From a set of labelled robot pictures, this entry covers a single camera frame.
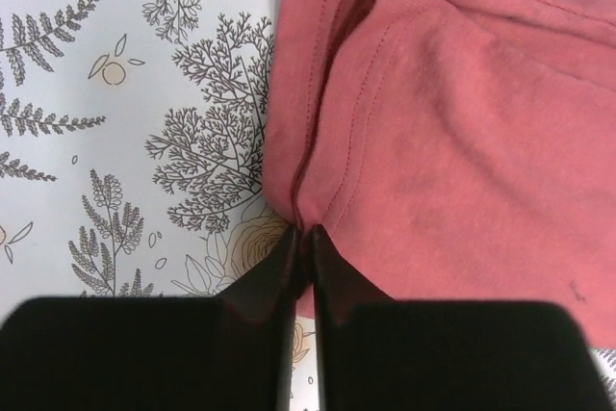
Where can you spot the red t shirt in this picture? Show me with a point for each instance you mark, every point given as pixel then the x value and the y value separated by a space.
pixel 453 148

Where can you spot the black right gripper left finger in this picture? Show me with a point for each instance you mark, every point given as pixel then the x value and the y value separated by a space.
pixel 230 351

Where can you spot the floral table mat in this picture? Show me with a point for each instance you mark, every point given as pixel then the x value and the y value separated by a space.
pixel 133 140

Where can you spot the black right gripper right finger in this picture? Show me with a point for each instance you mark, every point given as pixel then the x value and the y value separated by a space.
pixel 378 353

